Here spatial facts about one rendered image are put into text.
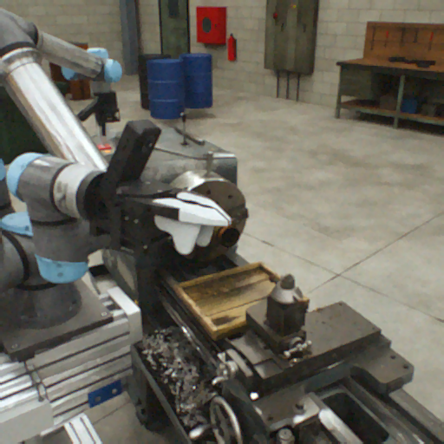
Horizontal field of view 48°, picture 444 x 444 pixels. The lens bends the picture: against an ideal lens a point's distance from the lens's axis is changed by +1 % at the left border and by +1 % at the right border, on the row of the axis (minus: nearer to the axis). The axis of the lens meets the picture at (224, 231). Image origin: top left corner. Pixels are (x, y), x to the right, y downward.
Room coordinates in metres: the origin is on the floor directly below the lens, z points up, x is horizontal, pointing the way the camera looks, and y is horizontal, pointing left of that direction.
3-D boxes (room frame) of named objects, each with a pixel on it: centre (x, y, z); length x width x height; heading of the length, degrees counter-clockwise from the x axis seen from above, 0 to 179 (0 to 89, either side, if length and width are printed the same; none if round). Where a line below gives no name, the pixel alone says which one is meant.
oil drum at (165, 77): (8.26, 0.95, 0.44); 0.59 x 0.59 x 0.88
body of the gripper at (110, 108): (1.94, 0.46, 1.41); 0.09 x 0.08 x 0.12; 119
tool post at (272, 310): (1.06, -0.16, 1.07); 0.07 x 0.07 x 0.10; 29
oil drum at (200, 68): (9.10, 0.50, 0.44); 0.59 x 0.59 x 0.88
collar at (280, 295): (1.05, -0.16, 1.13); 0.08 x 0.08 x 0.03
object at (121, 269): (1.98, 0.28, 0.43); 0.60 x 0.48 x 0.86; 29
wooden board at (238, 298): (1.41, -0.05, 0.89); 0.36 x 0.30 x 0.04; 119
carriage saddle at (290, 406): (1.05, -0.25, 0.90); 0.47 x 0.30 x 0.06; 119
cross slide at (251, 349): (1.08, -0.21, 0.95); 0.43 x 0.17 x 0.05; 119
